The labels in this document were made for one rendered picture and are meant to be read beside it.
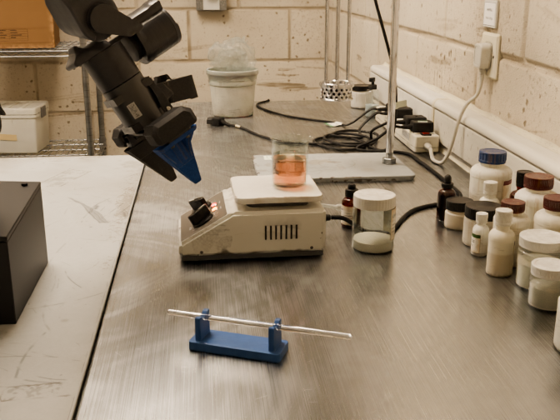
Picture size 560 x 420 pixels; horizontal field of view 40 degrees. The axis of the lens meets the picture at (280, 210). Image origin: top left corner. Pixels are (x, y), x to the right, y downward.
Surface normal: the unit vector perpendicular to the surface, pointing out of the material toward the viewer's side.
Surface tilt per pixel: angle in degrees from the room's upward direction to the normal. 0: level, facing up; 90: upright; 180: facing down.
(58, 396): 0
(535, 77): 90
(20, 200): 4
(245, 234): 90
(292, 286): 0
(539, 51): 90
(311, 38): 90
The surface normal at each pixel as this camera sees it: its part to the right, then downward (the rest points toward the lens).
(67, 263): 0.00, -0.96
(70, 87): 0.10, 0.29
